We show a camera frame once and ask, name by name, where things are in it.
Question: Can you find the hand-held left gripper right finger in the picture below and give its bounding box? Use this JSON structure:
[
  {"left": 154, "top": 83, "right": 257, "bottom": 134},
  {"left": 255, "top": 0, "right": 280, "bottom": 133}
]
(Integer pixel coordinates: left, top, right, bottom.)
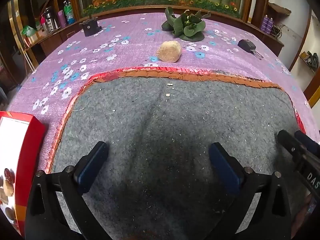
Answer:
[{"left": 209, "top": 142, "right": 292, "bottom": 240}]

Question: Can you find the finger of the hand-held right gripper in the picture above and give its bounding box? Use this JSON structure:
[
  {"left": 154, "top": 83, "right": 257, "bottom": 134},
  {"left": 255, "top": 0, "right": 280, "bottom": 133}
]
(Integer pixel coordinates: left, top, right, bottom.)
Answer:
[
  {"left": 294, "top": 130, "right": 320, "bottom": 155},
  {"left": 277, "top": 129, "right": 305, "bottom": 161}
]

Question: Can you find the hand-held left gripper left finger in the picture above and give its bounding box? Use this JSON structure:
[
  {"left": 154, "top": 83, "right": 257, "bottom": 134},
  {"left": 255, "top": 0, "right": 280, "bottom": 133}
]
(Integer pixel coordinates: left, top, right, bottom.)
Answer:
[{"left": 25, "top": 141, "right": 113, "bottom": 240}]

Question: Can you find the red gift box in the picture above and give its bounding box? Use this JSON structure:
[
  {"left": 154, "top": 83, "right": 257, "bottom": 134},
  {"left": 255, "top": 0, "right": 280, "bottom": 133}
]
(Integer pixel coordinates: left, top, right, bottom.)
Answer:
[{"left": 0, "top": 111, "right": 48, "bottom": 239}]

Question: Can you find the person's right hand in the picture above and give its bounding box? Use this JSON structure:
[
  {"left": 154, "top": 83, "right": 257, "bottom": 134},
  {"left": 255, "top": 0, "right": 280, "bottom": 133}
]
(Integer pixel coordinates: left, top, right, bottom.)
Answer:
[{"left": 292, "top": 195, "right": 319, "bottom": 239}]

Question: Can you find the grey felt mat red trim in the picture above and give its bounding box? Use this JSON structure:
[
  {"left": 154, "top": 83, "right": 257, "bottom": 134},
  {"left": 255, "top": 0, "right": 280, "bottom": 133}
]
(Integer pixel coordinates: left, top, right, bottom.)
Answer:
[{"left": 46, "top": 66, "right": 307, "bottom": 240}]

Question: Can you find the black charger plug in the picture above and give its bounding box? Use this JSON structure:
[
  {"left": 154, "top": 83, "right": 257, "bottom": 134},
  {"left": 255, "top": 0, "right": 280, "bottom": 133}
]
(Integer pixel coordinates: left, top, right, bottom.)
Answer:
[{"left": 237, "top": 39, "right": 264, "bottom": 60}]

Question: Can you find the large beige sugarcane chunk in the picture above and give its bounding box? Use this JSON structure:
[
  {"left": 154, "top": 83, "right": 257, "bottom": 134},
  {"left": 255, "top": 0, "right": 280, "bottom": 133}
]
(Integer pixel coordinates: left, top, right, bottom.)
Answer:
[{"left": 156, "top": 41, "right": 182, "bottom": 62}]

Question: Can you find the wooden sideboard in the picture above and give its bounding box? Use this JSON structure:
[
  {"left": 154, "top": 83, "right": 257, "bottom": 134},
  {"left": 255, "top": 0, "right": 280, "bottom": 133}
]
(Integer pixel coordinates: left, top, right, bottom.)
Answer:
[{"left": 24, "top": 17, "right": 83, "bottom": 65}]

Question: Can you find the black cylinder device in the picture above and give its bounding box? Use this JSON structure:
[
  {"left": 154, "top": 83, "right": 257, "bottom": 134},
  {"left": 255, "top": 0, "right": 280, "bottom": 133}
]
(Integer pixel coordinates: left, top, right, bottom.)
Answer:
[{"left": 79, "top": 16, "right": 102, "bottom": 37}]

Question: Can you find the purple floral tablecloth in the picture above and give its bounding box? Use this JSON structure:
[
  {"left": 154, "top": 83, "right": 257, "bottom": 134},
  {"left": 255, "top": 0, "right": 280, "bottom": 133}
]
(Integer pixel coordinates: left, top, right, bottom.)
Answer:
[{"left": 6, "top": 11, "right": 320, "bottom": 175}]

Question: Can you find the green leafy vegetable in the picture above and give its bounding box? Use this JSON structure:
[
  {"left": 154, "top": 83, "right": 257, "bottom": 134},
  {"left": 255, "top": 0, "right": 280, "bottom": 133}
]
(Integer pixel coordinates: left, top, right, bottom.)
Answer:
[{"left": 161, "top": 7, "right": 211, "bottom": 41}]

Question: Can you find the green bag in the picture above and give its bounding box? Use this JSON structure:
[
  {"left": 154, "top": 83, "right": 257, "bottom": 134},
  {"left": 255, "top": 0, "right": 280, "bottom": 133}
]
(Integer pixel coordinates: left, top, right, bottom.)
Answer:
[{"left": 21, "top": 25, "right": 38, "bottom": 38}]

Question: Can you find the pink bottle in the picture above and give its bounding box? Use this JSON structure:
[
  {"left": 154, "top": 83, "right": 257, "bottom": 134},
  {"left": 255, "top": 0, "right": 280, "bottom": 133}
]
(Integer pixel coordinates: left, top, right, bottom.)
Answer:
[{"left": 57, "top": 9, "right": 67, "bottom": 28}]

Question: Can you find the steel thermos flask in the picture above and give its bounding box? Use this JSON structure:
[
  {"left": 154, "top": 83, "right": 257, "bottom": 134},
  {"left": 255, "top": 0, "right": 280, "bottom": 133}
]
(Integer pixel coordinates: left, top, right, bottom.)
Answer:
[{"left": 44, "top": 6, "right": 59, "bottom": 32}]

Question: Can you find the green plastic bottle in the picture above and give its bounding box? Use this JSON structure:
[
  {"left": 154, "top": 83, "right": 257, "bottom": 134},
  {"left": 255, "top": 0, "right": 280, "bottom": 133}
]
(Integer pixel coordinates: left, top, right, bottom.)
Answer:
[{"left": 63, "top": 0, "right": 75, "bottom": 25}]

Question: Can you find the wooden wall shelf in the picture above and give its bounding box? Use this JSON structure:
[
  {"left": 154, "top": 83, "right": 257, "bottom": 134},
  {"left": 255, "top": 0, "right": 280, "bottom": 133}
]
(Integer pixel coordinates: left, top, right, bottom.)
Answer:
[{"left": 269, "top": 2, "right": 292, "bottom": 15}]

